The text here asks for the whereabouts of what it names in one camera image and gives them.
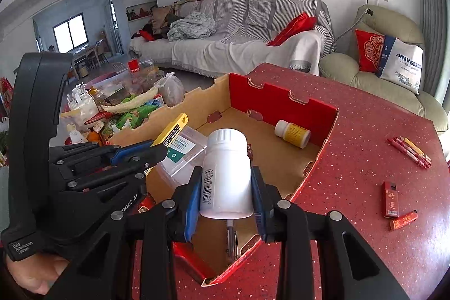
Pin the grey striped sofa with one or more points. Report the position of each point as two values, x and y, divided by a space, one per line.
246 11

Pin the red flat small box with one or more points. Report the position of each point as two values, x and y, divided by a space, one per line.
392 200

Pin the plain red cushion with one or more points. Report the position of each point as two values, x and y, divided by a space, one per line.
293 28

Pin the white fringed sofa throw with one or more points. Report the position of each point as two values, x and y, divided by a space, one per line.
225 52

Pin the clear plastic box green label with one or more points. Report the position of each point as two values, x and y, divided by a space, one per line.
182 149

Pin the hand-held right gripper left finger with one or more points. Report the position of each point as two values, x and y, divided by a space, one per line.
191 212

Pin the pile of brown clothes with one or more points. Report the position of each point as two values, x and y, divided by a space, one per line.
160 20

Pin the clear storage bin red label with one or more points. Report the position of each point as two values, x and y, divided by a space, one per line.
116 80

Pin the orange fruit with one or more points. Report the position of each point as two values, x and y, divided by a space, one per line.
94 138

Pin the red pen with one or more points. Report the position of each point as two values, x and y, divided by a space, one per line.
407 154
415 152

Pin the yellow utility knife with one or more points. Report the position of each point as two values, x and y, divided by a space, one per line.
172 127

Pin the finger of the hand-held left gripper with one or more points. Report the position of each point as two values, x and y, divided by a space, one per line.
147 161
133 152

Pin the large white plastic bottle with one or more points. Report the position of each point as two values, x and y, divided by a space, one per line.
228 173

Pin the wooden dining table with chairs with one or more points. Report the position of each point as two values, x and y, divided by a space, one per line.
89 55

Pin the yellow pen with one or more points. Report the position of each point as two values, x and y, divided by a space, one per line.
418 149

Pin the person's left hand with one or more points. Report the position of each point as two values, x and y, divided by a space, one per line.
31 272

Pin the red lighter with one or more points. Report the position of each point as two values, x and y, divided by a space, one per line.
404 220

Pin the red patterned cushion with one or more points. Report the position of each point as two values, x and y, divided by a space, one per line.
367 50

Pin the green snack packet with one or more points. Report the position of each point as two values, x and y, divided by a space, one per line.
135 115

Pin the red cardboard box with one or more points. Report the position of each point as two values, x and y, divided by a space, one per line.
270 149

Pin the landscape wall painting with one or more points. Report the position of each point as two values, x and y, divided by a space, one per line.
140 11

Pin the small white bottle yellow label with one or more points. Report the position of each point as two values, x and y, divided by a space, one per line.
295 134

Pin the cream dried loofah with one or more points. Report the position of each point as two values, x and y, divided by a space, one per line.
130 101

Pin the beige leather armchair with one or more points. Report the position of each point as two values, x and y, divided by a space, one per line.
386 22

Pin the white printed tote bag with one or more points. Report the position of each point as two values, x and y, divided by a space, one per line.
402 66

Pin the crumpled light blue blanket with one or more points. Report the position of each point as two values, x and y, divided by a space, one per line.
191 26

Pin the clear lidded food container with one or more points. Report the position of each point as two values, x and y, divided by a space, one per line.
77 113

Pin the grey curtain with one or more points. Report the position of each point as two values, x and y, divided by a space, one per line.
434 33

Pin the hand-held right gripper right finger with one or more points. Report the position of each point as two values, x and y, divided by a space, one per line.
258 208

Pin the plastic bag with brown contents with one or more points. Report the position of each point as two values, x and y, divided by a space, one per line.
171 91

